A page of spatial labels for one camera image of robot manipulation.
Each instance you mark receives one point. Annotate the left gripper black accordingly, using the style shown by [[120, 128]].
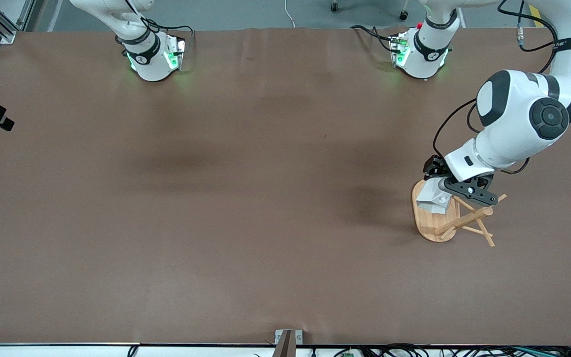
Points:
[[433, 166]]

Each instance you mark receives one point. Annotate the white faceted cup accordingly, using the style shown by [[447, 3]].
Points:
[[429, 198]]

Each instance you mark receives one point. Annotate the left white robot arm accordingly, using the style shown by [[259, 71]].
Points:
[[513, 114]]

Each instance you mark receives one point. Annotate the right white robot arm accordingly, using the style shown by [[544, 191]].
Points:
[[146, 64]]

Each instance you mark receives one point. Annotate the wooden cup rack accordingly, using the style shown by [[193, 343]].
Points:
[[434, 225]]

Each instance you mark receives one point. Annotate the brown table cover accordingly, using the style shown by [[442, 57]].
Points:
[[285, 223]]

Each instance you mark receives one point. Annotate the grey metal bracket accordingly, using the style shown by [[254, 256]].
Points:
[[298, 337]]

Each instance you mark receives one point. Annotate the dark metal post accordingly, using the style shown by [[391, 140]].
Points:
[[283, 347]]

